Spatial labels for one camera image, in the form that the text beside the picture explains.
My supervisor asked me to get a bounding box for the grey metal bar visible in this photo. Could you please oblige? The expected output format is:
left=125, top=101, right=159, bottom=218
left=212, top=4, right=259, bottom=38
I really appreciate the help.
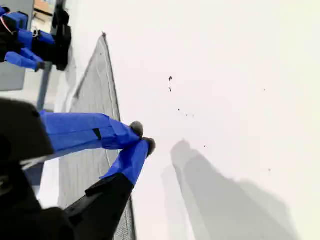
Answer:
left=36, top=61, right=53, bottom=111

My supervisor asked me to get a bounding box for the grey striped towel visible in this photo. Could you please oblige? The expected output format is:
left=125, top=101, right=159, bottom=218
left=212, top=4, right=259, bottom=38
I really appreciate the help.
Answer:
left=57, top=31, right=138, bottom=240

